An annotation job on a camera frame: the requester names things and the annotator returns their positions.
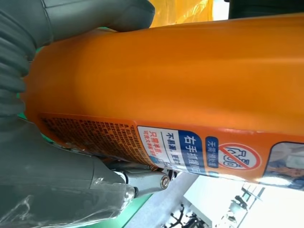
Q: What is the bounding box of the black office chair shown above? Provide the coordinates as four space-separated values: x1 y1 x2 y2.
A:
164 204 212 228

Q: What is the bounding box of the yellow plastic wrapped box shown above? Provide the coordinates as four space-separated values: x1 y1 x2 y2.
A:
149 0 215 29

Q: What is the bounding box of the green table mat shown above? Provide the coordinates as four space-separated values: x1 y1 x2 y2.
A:
79 193 153 228

